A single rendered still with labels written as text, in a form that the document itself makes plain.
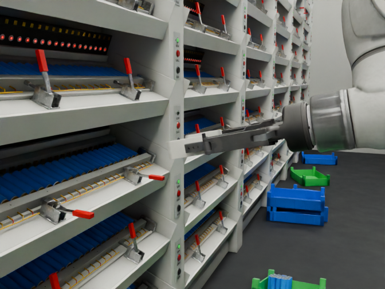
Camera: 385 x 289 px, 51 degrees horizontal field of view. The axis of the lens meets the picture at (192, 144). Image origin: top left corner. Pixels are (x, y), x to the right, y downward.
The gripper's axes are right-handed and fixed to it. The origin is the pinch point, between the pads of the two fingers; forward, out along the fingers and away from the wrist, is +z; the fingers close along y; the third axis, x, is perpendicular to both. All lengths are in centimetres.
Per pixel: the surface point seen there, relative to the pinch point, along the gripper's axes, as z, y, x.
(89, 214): 14.5, -12.9, -7.4
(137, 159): 24.2, 21.0, -3.4
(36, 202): 24.2, -13.4, -4.2
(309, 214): 4, 149, -60
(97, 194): 23.1, 1.4, -7.1
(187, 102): 17.6, 43.6, 8.5
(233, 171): 26, 100, -23
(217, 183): 28, 83, -25
